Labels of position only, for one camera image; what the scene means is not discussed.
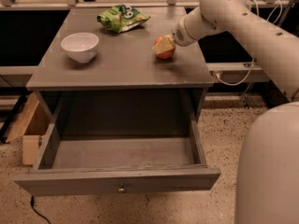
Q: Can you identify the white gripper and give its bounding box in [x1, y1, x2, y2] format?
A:
[152, 20, 195, 54]

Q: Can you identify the grey wooden cabinet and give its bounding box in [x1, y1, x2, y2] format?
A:
[27, 7, 213, 114]

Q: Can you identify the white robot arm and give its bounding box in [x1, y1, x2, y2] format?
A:
[152, 0, 299, 224]

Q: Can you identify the black floor cable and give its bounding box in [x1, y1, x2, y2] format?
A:
[29, 195, 51, 224]

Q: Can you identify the grey metal rail frame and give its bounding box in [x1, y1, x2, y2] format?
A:
[1, 0, 299, 85]

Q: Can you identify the grey open top drawer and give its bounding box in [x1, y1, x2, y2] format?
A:
[13, 93, 221, 198]

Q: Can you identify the white cable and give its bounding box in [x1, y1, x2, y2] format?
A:
[214, 0, 284, 87]

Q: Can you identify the green snack bag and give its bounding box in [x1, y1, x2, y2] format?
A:
[97, 4, 150, 34]

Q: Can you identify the round metal drawer knob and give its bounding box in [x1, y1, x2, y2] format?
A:
[117, 184, 126, 193]

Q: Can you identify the white ceramic bowl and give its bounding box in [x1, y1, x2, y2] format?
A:
[61, 33, 99, 63]

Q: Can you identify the red apple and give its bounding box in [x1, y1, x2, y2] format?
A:
[152, 35, 176, 60]

